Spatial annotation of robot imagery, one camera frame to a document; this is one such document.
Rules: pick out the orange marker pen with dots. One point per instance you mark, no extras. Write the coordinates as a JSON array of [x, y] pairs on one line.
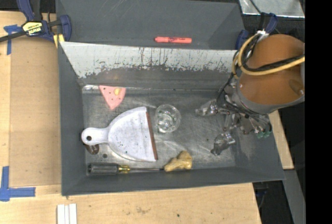
[[173, 40]]

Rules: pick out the clear glass cup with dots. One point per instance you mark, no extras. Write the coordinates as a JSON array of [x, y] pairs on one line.
[[167, 118]]

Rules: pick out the grey metal bin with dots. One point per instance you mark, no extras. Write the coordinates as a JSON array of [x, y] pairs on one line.
[[197, 140]]

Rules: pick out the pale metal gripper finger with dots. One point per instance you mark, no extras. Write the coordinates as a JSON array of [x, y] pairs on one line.
[[223, 141], [207, 109]]

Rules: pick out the white dustpan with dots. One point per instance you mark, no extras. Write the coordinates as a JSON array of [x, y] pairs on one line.
[[129, 134]]

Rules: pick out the pink triangular cheese toy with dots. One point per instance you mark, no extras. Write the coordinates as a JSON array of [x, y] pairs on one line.
[[111, 97]]

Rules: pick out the tan ginger root toy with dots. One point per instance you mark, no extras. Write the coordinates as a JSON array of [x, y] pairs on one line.
[[180, 162]]

